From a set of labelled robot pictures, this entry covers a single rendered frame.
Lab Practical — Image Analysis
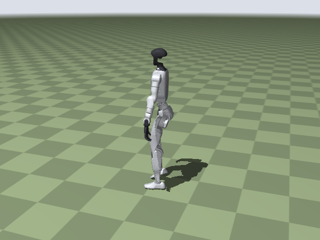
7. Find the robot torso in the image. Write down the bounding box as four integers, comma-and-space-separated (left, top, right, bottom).
151, 67, 174, 121

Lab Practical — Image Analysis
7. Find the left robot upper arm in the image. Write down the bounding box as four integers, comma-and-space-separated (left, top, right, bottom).
149, 73, 162, 104

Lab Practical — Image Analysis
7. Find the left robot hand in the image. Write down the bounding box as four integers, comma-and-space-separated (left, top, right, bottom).
143, 119, 152, 141

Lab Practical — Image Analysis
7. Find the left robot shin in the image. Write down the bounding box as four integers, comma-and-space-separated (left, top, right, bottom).
151, 150, 162, 184

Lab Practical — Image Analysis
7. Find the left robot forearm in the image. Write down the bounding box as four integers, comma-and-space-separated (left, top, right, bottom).
143, 96, 155, 124

